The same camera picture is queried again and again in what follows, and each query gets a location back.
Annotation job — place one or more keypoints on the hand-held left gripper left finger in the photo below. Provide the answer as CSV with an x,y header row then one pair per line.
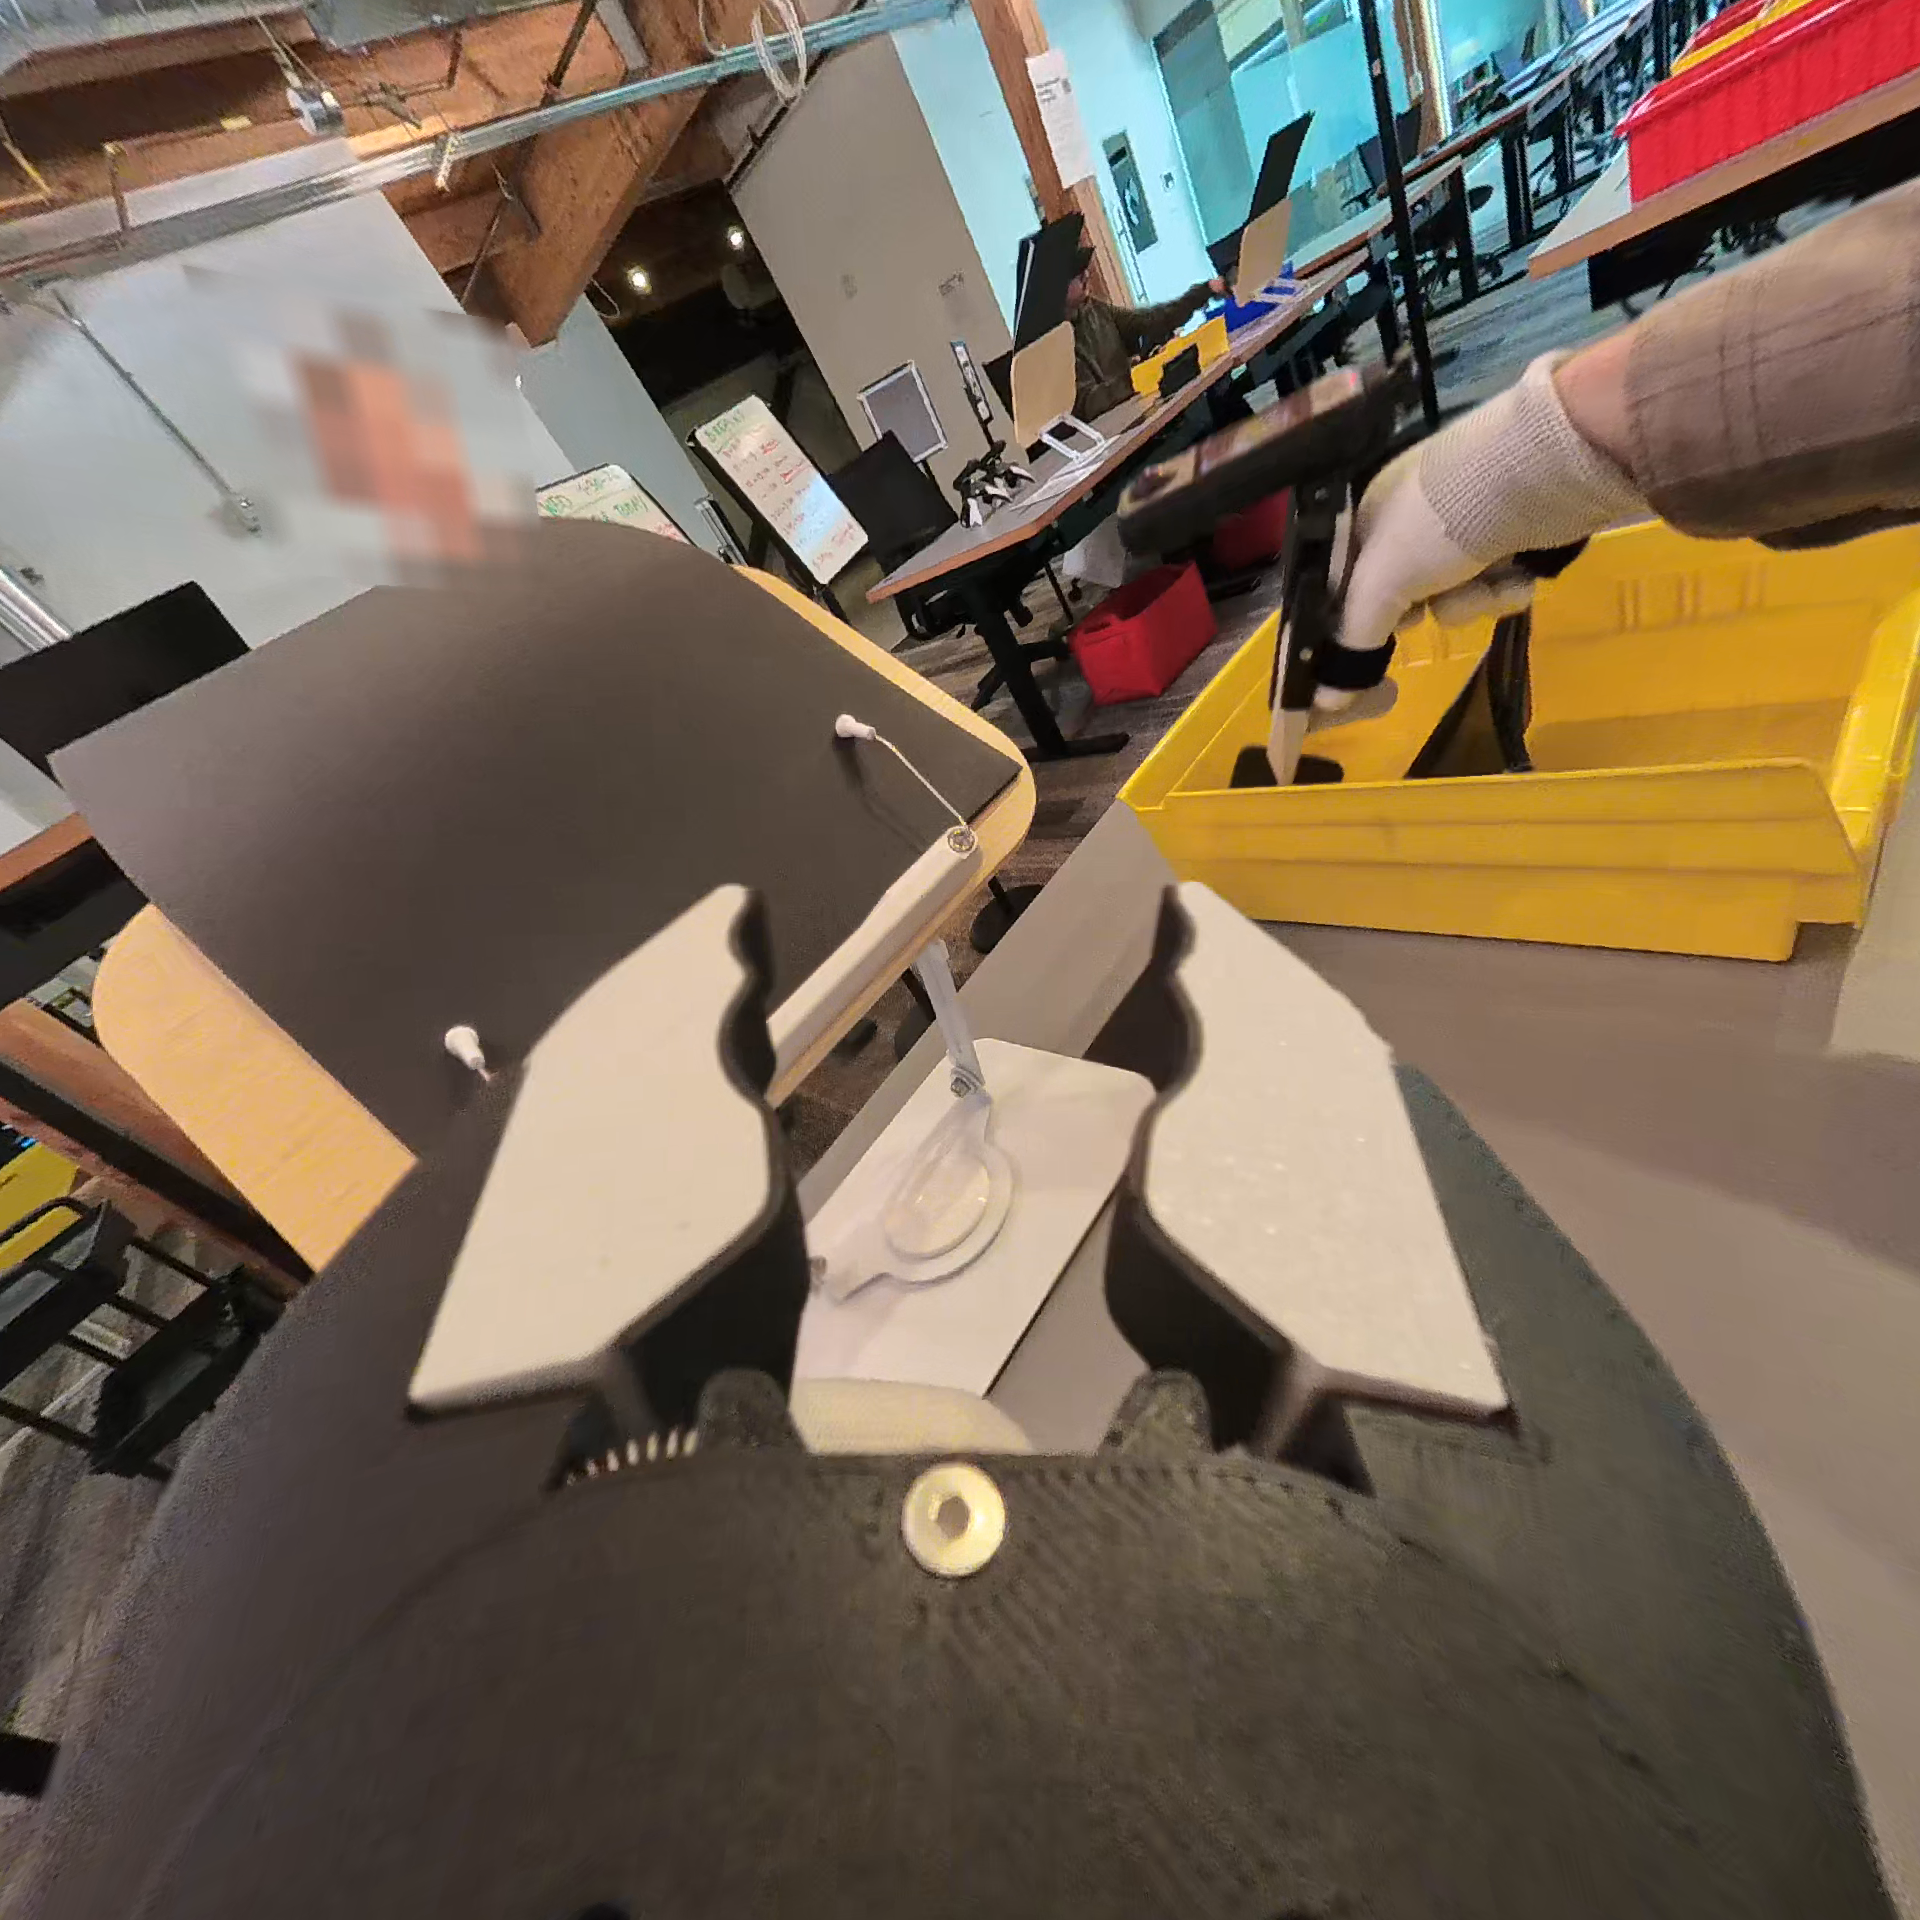
x,y
632,1185

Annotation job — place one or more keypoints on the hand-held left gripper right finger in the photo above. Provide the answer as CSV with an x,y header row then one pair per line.
x,y
1303,1185

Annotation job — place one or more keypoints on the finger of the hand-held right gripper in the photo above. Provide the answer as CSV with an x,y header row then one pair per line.
x,y
1294,721

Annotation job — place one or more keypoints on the yellow plastic bin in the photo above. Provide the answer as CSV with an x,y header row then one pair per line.
x,y
1500,852

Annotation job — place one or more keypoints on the wooden book stand white base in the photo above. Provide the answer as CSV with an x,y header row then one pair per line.
x,y
1046,384
1266,223
522,752

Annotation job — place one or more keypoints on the person's right forearm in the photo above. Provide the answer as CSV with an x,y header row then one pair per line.
x,y
1768,373

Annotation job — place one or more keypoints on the person's right hand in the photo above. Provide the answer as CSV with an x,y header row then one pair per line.
x,y
1473,493

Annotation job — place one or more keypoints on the red plastic bin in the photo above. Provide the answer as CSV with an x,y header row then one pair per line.
x,y
1144,639
1754,87

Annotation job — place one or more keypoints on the wooden top table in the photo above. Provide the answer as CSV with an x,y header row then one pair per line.
x,y
1046,510

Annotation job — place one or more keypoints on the black office chair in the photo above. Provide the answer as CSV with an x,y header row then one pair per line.
x,y
892,493

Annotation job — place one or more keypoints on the handwritten whiteboard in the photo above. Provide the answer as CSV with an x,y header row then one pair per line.
x,y
786,489
607,505

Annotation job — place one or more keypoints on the black utility cart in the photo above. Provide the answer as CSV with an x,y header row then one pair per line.
x,y
89,1351

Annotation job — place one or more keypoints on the wooden edge desk black legs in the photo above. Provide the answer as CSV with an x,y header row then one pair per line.
x,y
40,852

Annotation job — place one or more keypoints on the black computer monitor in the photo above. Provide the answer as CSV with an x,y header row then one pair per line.
x,y
125,676

